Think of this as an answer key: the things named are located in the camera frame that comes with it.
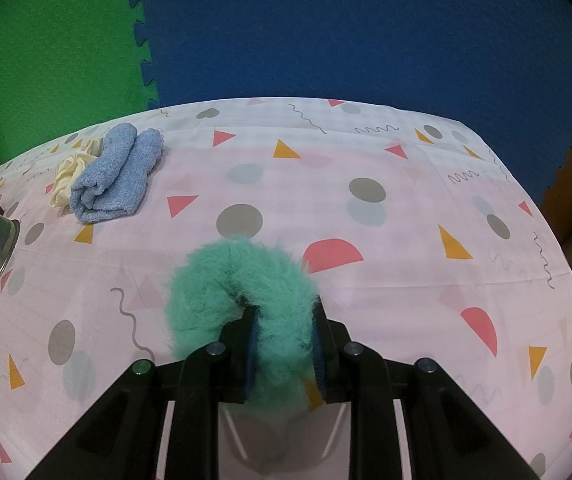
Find green foam mat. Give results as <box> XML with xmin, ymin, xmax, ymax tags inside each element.
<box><xmin>0</xmin><ymin>0</ymin><xmax>158</xmax><ymax>165</ymax></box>

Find pink patterned tablecloth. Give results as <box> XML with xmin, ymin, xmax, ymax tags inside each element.
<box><xmin>0</xmin><ymin>98</ymin><xmax>572</xmax><ymax>479</ymax></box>

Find cream scrunchie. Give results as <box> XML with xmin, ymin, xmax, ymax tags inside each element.
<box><xmin>50</xmin><ymin>138</ymin><xmax>103</xmax><ymax>208</ymax></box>

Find blue fluffy socks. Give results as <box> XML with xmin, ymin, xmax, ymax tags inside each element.
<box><xmin>69</xmin><ymin>122</ymin><xmax>164</xmax><ymax>224</ymax></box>

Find teal fluffy scrunchie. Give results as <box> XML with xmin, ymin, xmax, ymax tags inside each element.
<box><xmin>166</xmin><ymin>237</ymin><xmax>318</xmax><ymax>411</ymax></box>

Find blue foam mat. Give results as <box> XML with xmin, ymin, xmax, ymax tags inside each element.
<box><xmin>129</xmin><ymin>0</ymin><xmax>572</xmax><ymax>200</ymax></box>

